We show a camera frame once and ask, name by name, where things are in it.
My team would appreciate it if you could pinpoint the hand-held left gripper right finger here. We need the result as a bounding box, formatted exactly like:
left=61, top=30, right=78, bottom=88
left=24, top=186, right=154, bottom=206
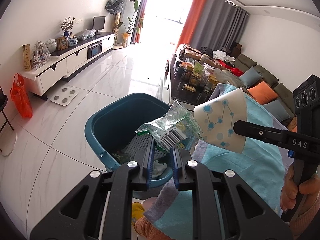
left=172, top=145, right=293, bottom=240

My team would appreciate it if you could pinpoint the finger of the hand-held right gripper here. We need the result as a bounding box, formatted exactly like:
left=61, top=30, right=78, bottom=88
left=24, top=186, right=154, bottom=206
left=233, top=120, right=283, bottom=144

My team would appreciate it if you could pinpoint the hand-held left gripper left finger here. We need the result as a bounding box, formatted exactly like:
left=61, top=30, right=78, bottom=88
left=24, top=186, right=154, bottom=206
left=29, top=137, right=156, bottom=240

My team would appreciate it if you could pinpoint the white foam fruit net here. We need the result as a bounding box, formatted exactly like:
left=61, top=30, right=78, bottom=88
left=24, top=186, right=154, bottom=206
left=125, top=130, right=167, bottom=159

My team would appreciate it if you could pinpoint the white dotted paper cup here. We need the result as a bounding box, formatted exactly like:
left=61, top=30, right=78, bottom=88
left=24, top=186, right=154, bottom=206
left=194, top=88, right=248, bottom=154

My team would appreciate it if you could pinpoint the clear green barcode wrapper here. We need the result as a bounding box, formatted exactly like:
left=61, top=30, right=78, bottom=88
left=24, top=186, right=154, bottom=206
left=135, top=100, right=204, bottom=153

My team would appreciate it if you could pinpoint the blue plastic trash bin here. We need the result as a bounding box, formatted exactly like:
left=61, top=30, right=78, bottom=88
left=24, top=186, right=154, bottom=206
left=84, top=93, right=181, bottom=189

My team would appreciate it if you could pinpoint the person's right hand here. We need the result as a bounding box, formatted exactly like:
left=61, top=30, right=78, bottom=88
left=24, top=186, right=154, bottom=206
left=280, top=167, right=320, bottom=212

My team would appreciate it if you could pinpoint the blue-grey cushion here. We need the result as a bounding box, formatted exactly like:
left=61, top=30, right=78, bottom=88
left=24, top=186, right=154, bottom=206
left=264, top=100, right=290, bottom=123
left=242, top=67, right=260, bottom=87

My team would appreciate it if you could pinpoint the yellow slipper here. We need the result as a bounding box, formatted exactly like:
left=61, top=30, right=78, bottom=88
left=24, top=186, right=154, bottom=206
left=131, top=202, right=145, bottom=228

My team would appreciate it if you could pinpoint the green and brown sofa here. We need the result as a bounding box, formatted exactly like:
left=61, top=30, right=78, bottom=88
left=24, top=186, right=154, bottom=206
left=226, top=54, right=298, bottom=130

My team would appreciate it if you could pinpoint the person's pink trouser leg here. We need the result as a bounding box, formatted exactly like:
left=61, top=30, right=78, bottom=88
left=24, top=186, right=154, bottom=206
left=134, top=215, right=175, bottom=240

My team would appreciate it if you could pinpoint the red cloth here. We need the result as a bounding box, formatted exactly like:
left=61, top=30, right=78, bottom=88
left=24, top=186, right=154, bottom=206
left=220, top=60, right=244, bottom=77

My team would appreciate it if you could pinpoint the dark glass coffee table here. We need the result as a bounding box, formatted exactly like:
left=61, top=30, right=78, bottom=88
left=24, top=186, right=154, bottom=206
left=166, top=52, right=227, bottom=105

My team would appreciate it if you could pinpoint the cluster of small jars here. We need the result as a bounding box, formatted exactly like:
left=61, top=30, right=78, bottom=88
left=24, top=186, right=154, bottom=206
left=175, top=61, right=218, bottom=93

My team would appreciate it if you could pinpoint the pile of white clothes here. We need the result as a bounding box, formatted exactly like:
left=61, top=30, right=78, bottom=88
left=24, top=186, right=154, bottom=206
left=212, top=50, right=235, bottom=62

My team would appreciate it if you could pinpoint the brown cardboard box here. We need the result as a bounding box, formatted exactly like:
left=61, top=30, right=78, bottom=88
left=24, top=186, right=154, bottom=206
left=230, top=42, right=242, bottom=55

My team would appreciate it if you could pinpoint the white bathroom scale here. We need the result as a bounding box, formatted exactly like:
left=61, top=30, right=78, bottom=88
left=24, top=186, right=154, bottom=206
left=50, top=88, right=79, bottom=107

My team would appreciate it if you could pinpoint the orange and grey curtain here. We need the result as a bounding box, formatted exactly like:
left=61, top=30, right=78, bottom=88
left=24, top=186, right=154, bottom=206
left=131, top=0, right=155, bottom=44
left=176, top=0, right=250, bottom=53

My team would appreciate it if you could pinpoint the white and black tv cabinet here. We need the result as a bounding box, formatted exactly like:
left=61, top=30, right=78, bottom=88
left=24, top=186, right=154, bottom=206
left=21, top=31, right=117, bottom=97

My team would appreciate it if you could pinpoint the white round floor base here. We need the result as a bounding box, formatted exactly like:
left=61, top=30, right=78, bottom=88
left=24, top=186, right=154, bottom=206
left=0, top=132, right=17, bottom=157

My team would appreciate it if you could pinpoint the orange plastic bag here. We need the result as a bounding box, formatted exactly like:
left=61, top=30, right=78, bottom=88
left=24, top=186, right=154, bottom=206
left=10, top=74, right=33, bottom=119

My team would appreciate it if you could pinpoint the tall potted leafy plant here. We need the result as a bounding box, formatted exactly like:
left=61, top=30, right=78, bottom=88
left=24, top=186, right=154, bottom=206
left=117, top=0, right=144, bottom=47

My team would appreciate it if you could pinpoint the clear plastic bag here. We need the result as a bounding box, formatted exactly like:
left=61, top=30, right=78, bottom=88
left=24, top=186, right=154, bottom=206
left=77, top=29, right=97, bottom=40

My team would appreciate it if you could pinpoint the black monitor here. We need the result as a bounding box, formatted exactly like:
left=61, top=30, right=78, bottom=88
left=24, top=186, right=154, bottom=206
left=93, top=16, right=106, bottom=35

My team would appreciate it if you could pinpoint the large window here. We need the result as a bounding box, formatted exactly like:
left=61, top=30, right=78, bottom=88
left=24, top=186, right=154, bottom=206
left=140, top=0, right=198, bottom=45

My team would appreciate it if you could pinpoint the wrapped ship model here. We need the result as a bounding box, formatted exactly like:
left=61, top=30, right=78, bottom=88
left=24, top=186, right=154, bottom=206
left=31, top=41, right=52, bottom=69

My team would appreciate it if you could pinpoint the white ceramic lidded jar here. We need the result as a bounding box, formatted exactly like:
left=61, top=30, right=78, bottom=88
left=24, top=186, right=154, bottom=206
left=45, top=38, right=57, bottom=53

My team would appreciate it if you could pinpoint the black metal stool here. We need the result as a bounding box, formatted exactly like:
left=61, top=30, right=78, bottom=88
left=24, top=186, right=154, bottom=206
left=0, top=86, right=14, bottom=153

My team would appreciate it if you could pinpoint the white standing air conditioner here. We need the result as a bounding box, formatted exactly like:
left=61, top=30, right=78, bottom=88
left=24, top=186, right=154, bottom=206
left=119, top=0, right=145, bottom=30

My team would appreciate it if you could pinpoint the small bonsai plant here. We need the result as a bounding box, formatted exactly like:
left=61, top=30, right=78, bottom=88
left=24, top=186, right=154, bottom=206
left=60, top=16, right=75, bottom=37

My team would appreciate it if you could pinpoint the cloth-covered standing fan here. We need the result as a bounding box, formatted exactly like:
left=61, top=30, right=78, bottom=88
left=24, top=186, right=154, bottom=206
left=105, top=0, right=124, bottom=34

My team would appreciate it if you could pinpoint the tall bamboo vase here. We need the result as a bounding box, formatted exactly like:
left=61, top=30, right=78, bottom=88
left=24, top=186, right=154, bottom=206
left=22, top=44, right=32, bottom=71

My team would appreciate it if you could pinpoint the brown picture frame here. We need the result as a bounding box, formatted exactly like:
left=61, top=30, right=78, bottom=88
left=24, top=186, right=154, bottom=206
left=57, top=36, right=68, bottom=50

